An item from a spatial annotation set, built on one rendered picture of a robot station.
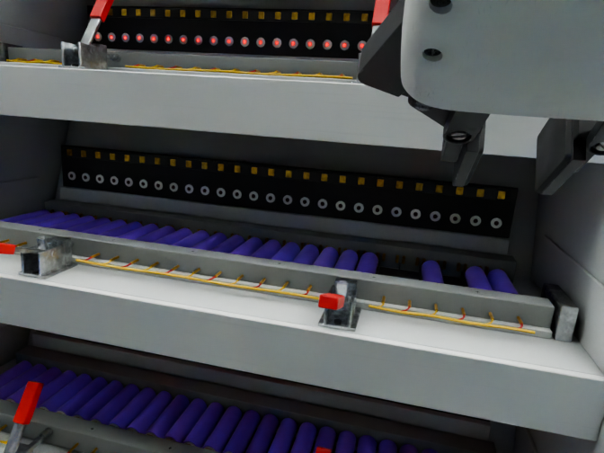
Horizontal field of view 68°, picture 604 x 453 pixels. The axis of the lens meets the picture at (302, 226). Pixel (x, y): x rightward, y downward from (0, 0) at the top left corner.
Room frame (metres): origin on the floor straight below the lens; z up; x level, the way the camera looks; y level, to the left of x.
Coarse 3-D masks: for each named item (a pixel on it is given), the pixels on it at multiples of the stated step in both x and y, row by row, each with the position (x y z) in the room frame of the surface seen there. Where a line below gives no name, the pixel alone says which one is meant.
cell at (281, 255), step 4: (288, 244) 0.46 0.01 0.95; (292, 244) 0.47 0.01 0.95; (296, 244) 0.47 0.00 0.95; (284, 248) 0.45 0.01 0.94; (288, 248) 0.45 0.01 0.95; (292, 248) 0.46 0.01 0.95; (296, 248) 0.46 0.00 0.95; (280, 252) 0.44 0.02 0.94; (284, 252) 0.44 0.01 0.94; (288, 252) 0.44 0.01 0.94; (292, 252) 0.45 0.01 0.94; (296, 252) 0.46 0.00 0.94; (272, 256) 0.43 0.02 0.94; (276, 256) 0.42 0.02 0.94; (280, 256) 0.43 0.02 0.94; (284, 256) 0.43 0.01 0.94; (288, 256) 0.44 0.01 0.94; (292, 256) 0.45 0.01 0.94; (280, 260) 0.42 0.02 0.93; (284, 260) 0.42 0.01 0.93; (288, 260) 0.43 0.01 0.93; (292, 260) 0.45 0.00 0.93
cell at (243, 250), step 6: (252, 240) 0.47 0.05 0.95; (258, 240) 0.48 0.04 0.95; (240, 246) 0.45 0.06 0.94; (246, 246) 0.45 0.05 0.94; (252, 246) 0.46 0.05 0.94; (258, 246) 0.47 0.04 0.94; (234, 252) 0.43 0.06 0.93; (240, 252) 0.43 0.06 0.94; (246, 252) 0.44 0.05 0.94; (252, 252) 0.45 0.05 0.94
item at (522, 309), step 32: (0, 224) 0.45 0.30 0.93; (96, 256) 0.43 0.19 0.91; (128, 256) 0.42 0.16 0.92; (160, 256) 0.41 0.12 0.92; (192, 256) 0.40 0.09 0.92; (224, 256) 0.40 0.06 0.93; (256, 288) 0.38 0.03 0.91; (288, 288) 0.39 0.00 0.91; (320, 288) 0.38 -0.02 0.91; (384, 288) 0.37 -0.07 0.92; (416, 288) 0.36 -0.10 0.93; (448, 288) 0.36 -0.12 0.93; (512, 320) 0.35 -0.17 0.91; (544, 320) 0.34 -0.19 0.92
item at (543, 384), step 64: (0, 192) 0.53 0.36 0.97; (64, 192) 0.58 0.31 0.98; (0, 256) 0.44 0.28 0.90; (0, 320) 0.41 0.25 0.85; (64, 320) 0.39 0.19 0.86; (128, 320) 0.37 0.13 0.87; (192, 320) 0.36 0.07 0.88; (256, 320) 0.34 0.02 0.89; (384, 320) 0.36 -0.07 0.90; (576, 320) 0.35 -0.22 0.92; (320, 384) 0.34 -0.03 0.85; (384, 384) 0.33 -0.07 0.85; (448, 384) 0.32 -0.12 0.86; (512, 384) 0.31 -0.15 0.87; (576, 384) 0.30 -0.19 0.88
